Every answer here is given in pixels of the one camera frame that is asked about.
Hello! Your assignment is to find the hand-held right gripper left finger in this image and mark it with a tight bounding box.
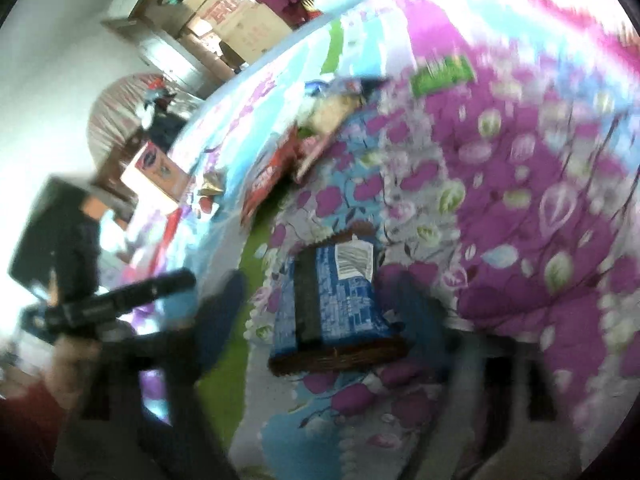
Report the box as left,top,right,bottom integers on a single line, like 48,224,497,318
52,270,251,480

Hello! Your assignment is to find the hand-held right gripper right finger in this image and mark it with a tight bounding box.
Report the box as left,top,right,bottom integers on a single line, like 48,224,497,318
385,265,591,480

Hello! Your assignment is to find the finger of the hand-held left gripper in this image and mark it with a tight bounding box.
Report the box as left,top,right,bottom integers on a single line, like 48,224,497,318
45,269,197,333

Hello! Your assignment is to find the blue cookie packet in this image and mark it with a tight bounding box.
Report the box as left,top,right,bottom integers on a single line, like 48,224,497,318
267,230,408,376

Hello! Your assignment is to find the pink cake packet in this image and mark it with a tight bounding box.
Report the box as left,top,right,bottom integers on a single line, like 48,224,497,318
295,132,343,183

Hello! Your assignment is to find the person's left hand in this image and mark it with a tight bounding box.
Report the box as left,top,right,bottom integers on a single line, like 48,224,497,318
47,340,101,407

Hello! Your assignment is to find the flat red packet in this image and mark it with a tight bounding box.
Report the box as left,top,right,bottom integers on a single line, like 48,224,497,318
160,207,190,261

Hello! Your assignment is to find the orange cardboard snack box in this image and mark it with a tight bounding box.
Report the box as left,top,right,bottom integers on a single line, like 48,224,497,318
120,141,191,208

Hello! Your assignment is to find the small gold striped packet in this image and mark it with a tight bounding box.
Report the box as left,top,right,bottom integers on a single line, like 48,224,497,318
200,170,226,197

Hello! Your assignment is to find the striped fabric arched screen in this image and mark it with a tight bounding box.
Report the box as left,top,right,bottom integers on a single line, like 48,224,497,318
86,74,201,171

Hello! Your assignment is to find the red snack packet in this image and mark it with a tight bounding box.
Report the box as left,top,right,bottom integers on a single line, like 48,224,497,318
240,135,301,228

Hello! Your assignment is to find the pile of bags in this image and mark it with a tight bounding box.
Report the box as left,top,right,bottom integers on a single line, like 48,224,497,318
140,77,191,151

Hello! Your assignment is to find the grey door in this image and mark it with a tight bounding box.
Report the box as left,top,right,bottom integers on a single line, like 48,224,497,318
135,35,211,96

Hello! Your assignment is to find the pale clear cracker packet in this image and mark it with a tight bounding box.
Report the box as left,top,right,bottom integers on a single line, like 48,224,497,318
305,95,361,133

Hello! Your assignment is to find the green snack packet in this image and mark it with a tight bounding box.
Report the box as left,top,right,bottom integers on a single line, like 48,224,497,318
410,57,476,96

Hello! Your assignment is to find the white and blue packet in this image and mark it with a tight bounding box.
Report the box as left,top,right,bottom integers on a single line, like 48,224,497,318
304,80,341,98

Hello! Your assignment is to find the large brown cardboard box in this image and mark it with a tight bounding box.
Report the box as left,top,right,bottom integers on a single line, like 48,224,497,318
215,0,293,63

